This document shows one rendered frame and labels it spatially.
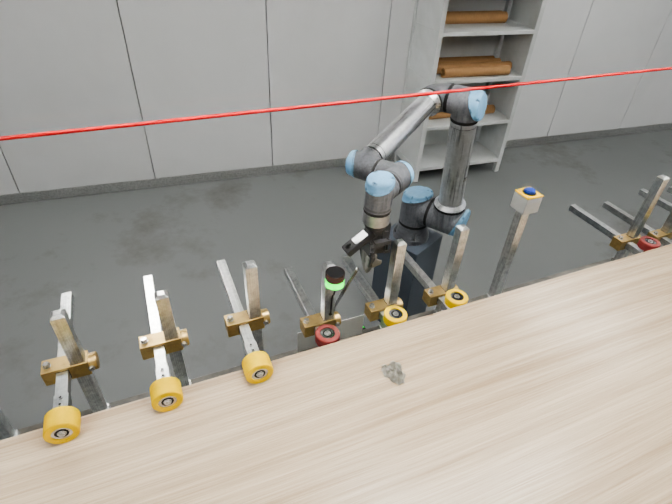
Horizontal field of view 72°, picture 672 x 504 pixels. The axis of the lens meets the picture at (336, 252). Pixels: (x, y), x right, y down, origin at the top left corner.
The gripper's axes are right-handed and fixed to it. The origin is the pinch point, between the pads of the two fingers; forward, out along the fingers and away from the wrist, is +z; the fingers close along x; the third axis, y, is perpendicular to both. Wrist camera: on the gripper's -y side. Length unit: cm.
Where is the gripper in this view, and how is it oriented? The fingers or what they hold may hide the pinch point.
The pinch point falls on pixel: (364, 269)
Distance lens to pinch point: 165.2
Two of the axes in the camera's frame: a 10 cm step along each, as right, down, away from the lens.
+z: -0.5, 7.9, 6.1
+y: 9.2, -2.0, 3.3
